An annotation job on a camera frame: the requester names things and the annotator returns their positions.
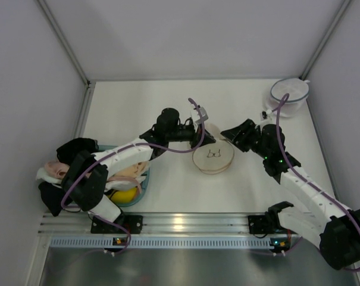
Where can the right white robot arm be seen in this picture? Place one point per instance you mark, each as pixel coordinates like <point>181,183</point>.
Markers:
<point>329,225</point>

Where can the perforated cable duct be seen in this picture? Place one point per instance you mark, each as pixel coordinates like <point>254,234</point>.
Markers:
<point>164,242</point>

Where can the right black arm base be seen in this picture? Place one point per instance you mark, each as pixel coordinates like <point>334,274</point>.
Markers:
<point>264,224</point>

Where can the yellow padded bra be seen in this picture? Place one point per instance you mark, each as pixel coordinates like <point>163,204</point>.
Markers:
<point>123,197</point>

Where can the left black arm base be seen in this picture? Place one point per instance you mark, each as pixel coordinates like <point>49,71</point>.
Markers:
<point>120,223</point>

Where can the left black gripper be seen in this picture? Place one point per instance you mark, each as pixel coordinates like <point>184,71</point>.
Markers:
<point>197,134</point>

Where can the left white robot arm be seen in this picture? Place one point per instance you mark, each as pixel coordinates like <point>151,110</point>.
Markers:
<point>87,175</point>

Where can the beige mesh laundry bag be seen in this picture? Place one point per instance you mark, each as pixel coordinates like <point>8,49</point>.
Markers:
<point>214,158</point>

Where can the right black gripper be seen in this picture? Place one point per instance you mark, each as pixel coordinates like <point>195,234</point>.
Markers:
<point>247,135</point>

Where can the black garment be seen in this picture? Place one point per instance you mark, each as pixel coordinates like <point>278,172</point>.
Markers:
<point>68,151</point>

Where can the pink bra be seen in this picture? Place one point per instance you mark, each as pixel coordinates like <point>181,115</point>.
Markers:
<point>56,169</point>

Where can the teal plastic basket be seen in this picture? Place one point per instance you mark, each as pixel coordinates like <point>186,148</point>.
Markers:
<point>142,187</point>

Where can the aluminium mounting rail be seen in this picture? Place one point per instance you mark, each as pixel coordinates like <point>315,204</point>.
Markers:
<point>154,224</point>

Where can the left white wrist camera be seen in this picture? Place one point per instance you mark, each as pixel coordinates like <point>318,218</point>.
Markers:
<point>198,115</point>

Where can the beige bra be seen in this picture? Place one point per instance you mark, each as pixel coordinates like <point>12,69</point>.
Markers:
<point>132,171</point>

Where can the white lace garment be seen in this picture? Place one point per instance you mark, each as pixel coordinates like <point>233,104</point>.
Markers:
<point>42,174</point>

